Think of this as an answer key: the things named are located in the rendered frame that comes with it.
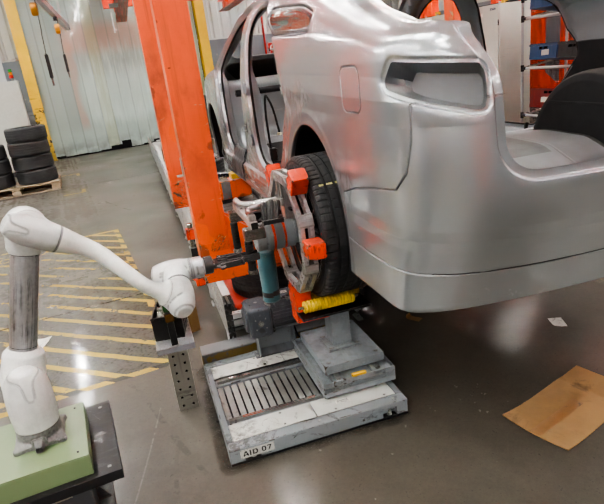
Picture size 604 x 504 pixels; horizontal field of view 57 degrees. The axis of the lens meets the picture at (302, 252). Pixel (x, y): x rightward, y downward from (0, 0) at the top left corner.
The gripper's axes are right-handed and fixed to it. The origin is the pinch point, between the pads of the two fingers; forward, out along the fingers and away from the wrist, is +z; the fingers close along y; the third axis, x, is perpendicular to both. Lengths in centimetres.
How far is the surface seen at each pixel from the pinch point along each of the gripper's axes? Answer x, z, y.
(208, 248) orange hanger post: -11, -12, -59
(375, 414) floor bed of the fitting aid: -78, 41, 23
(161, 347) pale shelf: -38, -44, -13
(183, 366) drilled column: -59, -37, -30
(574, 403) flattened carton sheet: -82, 124, 51
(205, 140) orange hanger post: 44, -3, -60
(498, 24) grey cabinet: 86, 370, -344
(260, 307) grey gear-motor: -43, 7, -41
